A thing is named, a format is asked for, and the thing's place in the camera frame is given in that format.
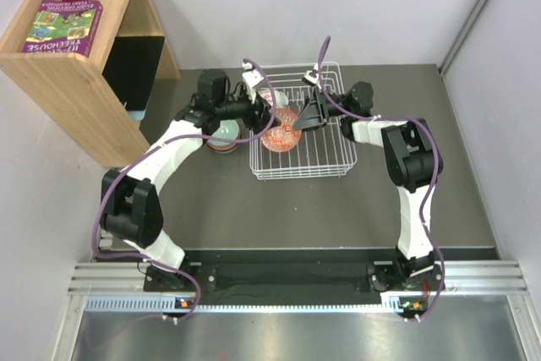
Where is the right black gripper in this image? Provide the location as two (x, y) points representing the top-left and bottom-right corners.
(289, 88), (353, 136)

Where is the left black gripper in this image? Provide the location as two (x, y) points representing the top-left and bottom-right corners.
(216, 88), (281, 134)

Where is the red patterned white bowl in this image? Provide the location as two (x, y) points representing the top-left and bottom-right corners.
(258, 89), (289, 108)

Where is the orange red patterned bowl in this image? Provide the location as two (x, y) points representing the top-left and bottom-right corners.
(260, 108), (303, 153)

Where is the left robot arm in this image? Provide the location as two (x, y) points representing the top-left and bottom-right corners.
(95, 63), (279, 291)

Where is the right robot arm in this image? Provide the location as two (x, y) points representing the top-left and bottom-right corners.
(293, 79), (443, 292)

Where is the dark bottom bowls stack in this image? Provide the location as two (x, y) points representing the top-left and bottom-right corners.
(206, 138), (238, 154)

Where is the pale green bowl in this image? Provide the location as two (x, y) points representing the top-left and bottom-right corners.
(212, 120), (240, 140)

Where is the wooden shelf unit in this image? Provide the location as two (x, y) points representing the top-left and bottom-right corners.
(1, 0), (164, 167)

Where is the purple treehouse book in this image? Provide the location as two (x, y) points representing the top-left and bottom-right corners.
(22, 0), (103, 57)

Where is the white wire dish rack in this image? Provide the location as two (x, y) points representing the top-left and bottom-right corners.
(249, 63), (358, 181)

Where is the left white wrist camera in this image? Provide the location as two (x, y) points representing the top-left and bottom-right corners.
(242, 62), (268, 104)

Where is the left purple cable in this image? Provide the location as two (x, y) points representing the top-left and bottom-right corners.
(90, 57), (278, 323)

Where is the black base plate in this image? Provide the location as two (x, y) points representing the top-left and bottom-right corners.
(144, 248), (444, 307)

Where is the aluminium rail frame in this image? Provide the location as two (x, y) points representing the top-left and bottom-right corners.
(68, 260), (527, 316)

